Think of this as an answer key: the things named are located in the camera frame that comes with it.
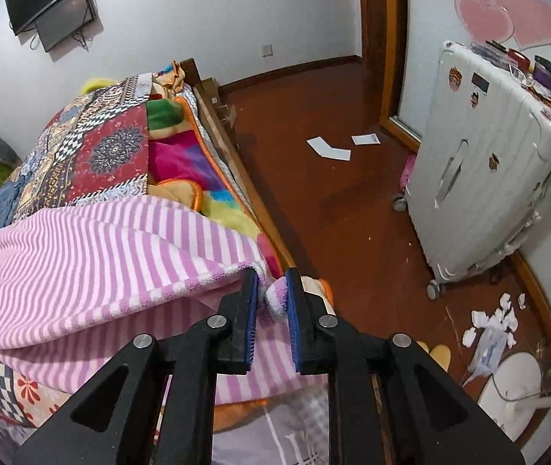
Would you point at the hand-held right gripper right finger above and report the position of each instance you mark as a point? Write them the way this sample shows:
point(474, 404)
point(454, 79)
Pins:
point(294, 324)

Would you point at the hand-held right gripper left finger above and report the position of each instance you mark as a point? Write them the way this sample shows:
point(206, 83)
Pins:
point(251, 310)

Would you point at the pink striped pants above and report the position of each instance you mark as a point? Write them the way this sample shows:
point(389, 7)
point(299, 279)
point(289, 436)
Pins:
point(111, 261)

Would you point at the grey printed bed sheet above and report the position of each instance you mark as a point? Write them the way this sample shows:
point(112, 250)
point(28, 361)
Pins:
point(266, 441)

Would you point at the yellow plush slipper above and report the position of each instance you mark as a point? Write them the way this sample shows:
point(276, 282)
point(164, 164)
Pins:
point(438, 354)

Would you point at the white paper sheet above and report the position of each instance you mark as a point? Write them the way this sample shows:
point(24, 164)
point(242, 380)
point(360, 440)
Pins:
point(366, 139)
point(329, 150)

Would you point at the pink toy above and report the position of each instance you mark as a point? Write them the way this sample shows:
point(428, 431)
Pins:
point(407, 177)

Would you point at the clear plastic bag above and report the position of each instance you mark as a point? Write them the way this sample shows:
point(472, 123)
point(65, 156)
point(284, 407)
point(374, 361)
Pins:
point(486, 353)

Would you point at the pile of crumpled tissues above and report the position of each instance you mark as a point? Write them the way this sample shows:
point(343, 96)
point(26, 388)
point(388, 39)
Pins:
point(503, 319)

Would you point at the cardboard box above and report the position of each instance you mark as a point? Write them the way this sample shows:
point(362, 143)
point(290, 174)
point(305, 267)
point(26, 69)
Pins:
point(220, 101)

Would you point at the patchwork quilt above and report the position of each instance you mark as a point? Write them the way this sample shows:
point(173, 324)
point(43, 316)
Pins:
point(111, 145)

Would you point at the white round fan base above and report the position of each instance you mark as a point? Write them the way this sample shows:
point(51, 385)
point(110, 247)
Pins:
point(513, 387)

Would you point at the floral bed sheet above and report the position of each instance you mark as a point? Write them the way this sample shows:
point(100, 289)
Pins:
point(23, 392)

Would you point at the white ribbed suitcase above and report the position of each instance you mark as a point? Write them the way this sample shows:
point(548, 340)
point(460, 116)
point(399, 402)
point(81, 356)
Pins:
point(488, 164)

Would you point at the blue jeans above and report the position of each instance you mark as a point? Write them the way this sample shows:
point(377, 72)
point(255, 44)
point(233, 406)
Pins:
point(6, 203)

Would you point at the yellow foam tube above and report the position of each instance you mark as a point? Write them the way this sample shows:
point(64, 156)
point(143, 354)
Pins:
point(94, 85)

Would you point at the clear plastic case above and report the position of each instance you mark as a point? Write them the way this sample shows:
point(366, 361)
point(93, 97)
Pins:
point(491, 53)

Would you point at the small black monitor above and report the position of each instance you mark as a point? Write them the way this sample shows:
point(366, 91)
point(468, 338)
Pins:
point(65, 22)

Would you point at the red box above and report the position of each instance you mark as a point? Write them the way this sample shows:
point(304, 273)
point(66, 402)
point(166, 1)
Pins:
point(519, 59)

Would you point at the white wall socket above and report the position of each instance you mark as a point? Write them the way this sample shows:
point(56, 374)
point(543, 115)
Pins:
point(267, 50)

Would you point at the wooden wardrobe frame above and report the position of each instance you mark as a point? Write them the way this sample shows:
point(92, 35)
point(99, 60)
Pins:
point(382, 34)

